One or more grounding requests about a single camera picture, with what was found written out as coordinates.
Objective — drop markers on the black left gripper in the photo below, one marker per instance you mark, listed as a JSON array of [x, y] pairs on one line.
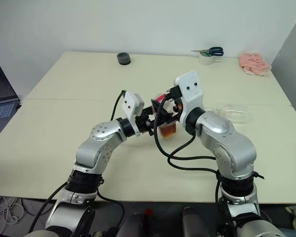
[[145, 121]]

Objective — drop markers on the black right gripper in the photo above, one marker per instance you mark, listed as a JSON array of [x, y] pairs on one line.
[[178, 103]]

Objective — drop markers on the tea bottle with pink label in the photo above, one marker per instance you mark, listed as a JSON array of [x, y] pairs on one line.
[[168, 130]]

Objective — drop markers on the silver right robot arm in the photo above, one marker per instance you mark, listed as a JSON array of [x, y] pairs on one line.
[[227, 140]]

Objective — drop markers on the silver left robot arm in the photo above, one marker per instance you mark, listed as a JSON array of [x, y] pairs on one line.
[[96, 145]]

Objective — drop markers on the white tape roll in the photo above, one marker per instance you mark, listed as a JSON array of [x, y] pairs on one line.
[[205, 59]]

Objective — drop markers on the black tape roll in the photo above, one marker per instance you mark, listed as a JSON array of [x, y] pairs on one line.
[[123, 58]]

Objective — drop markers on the pink fluffy cloth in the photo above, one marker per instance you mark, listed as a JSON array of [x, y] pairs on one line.
[[254, 64]]

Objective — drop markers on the dark rounded shape red top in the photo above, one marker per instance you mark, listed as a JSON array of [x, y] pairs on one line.
[[141, 223]]

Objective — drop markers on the dark laptop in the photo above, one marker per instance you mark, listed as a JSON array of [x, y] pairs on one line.
[[1, 98]]

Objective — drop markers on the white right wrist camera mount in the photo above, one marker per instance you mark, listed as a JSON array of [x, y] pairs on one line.
[[191, 93]]

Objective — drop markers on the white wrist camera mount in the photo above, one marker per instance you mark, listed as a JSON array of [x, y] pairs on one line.
[[191, 93], [130, 105]]

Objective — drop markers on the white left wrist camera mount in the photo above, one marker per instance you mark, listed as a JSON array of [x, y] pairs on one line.
[[130, 105]]

